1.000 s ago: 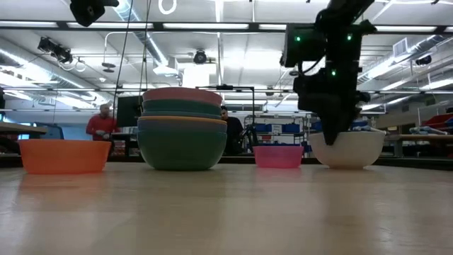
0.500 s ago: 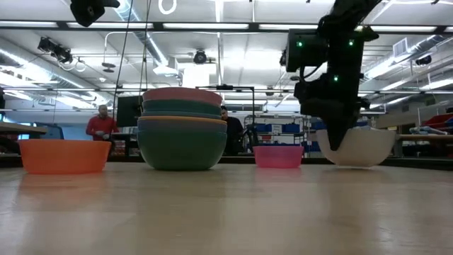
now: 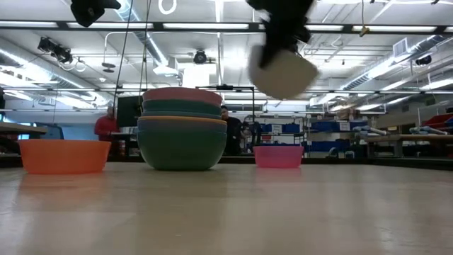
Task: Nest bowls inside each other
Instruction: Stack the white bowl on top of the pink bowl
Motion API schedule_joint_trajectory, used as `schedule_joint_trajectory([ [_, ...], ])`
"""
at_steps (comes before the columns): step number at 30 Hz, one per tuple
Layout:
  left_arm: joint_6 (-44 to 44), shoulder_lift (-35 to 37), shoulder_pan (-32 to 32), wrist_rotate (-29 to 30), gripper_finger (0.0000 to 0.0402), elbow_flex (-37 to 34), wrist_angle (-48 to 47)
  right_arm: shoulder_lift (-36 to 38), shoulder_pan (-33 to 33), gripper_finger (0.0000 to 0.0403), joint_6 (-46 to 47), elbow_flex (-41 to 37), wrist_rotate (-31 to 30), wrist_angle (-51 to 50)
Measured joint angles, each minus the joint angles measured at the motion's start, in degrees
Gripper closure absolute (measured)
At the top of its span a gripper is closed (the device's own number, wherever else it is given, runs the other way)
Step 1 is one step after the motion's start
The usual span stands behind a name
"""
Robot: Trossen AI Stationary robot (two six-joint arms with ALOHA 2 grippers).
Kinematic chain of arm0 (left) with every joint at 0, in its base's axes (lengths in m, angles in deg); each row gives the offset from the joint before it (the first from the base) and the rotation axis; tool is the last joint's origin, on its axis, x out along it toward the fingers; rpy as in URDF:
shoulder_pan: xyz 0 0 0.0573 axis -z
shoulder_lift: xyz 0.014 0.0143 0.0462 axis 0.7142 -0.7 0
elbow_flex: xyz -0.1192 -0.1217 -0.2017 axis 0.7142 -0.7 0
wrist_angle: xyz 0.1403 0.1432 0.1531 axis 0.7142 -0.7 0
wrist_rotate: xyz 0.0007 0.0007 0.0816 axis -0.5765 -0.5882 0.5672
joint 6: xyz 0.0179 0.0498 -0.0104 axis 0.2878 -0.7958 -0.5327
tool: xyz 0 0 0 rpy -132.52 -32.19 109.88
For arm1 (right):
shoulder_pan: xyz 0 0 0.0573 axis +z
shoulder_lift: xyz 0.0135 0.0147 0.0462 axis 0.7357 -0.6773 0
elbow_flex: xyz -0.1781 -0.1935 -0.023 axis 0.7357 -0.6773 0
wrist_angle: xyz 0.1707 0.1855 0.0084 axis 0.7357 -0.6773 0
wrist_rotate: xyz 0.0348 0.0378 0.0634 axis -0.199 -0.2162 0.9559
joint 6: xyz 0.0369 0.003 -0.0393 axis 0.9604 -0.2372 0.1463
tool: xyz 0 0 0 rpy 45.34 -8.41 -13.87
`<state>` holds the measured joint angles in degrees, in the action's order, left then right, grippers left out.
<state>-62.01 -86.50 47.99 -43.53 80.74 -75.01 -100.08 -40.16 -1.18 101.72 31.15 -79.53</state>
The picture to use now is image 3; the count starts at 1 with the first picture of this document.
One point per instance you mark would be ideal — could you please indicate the large pink bowl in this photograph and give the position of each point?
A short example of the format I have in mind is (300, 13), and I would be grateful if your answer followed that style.
(182, 95)

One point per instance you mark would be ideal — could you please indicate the overhead light bar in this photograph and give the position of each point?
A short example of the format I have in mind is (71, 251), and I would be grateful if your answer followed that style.
(159, 26)

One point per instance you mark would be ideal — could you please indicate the large translucent blue bowl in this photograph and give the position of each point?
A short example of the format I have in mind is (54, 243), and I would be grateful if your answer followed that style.
(182, 107)

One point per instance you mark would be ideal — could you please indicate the large orange bowl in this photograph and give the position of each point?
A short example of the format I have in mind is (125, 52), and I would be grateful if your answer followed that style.
(184, 119)

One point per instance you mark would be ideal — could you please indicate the large opaque blue bowl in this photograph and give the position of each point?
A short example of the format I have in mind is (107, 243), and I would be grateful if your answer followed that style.
(182, 126)

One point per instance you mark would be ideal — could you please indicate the ceiling vent grille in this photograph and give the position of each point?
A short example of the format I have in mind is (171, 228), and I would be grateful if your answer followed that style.
(401, 47)

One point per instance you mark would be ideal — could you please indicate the black monitor stand frame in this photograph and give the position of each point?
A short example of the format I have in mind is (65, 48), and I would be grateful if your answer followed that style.
(226, 87)

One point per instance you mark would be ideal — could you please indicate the cardboard box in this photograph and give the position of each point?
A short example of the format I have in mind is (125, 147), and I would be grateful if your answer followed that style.
(348, 114)

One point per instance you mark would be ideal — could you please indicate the small pink bowl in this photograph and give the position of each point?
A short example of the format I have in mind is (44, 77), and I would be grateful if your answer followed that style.
(278, 157)

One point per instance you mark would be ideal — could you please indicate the small orange bowl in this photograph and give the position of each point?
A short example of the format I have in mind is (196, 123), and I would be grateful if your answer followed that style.
(63, 156)

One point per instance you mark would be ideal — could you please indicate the red storage bin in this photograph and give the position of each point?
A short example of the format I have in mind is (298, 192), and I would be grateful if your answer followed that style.
(439, 120)

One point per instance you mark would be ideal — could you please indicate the black monitor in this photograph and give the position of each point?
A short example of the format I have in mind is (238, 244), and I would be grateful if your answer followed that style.
(129, 111)

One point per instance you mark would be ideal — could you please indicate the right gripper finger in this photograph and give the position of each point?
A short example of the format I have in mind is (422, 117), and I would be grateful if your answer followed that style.
(269, 56)

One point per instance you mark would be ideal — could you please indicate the black ceiling device cluster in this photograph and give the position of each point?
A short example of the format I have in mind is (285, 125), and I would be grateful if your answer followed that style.
(54, 49)

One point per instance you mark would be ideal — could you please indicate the large green bowl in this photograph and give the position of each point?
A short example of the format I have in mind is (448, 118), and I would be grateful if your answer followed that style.
(182, 152)

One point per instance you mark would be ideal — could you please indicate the yellow hanging hook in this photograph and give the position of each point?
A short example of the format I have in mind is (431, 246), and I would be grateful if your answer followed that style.
(363, 31)

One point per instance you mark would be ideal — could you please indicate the person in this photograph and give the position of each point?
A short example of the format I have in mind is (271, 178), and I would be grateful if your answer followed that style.
(105, 128)
(233, 132)

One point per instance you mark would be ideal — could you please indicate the white bowl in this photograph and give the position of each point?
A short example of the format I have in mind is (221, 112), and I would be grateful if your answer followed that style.
(286, 78)

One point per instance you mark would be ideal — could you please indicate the black ceiling camera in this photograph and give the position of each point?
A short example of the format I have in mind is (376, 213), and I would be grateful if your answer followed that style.
(200, 57)

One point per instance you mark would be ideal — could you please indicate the blue bin shelf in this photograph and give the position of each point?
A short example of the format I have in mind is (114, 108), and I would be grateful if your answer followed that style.
(318, 136)

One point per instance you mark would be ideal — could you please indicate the wooden work table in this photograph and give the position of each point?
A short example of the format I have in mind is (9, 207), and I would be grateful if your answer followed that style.
(407, 138)
(21, 128)

